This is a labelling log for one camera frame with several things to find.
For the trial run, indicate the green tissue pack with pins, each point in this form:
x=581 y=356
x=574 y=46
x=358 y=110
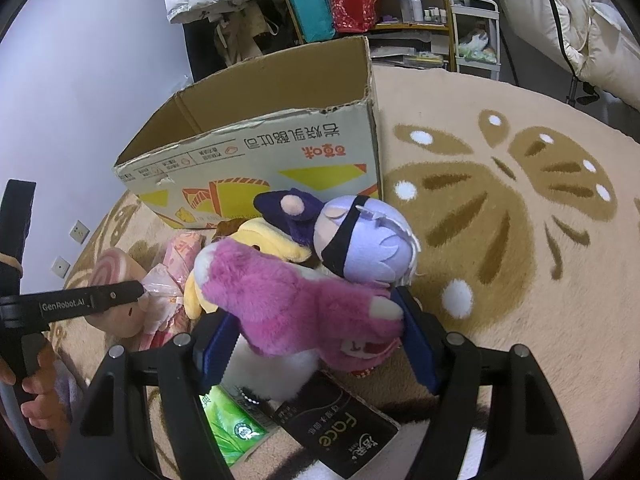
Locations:
x=235 y=431

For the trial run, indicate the white trolley cart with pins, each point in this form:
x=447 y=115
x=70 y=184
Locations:
x=476 y=26

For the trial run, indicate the white fluffy plush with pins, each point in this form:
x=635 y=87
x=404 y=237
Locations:
x=277 y=378

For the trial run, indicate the beige patterned rug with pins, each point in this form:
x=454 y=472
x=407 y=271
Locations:
x=527 y=211

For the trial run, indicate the pink wrapped tissue pack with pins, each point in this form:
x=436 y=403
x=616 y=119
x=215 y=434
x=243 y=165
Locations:
x=163 y=301

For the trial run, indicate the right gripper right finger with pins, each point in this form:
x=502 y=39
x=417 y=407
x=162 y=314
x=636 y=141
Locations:
x=527 y=435

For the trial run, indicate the upper wall socket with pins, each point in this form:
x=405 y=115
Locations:
x=79 y=232

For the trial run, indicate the left hand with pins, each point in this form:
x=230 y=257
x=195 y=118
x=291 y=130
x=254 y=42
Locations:
x=45 y=412

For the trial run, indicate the yellow dog plush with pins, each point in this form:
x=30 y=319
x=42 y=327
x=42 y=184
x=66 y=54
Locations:
x=243 y=253

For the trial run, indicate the wall socket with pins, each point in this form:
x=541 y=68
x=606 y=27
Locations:
x=60 y=267
x=79 y=232

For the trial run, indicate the teal bag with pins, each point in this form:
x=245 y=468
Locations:
x=315 y=20

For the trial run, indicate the yellow metal shelf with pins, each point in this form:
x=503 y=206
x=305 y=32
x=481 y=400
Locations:
x=416 y=33

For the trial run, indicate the pink bear plush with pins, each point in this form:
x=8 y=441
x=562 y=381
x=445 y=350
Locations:
x=350 y=326

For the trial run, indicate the lower wall socket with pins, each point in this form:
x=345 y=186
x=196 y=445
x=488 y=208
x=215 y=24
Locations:
x=60 y=267

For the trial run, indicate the red gift bag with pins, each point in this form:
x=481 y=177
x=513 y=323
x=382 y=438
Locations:
x=354 y=16

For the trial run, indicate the cardboard box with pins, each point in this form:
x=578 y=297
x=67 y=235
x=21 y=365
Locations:
x=300 y=118

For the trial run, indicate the purple-haired doll plush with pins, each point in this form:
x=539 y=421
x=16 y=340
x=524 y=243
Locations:
x=355 y=237

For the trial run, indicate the black face tissue pack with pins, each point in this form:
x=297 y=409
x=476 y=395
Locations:
x=339 y=429

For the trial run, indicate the beige trench coat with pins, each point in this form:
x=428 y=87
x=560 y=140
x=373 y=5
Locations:
x=238 y=33

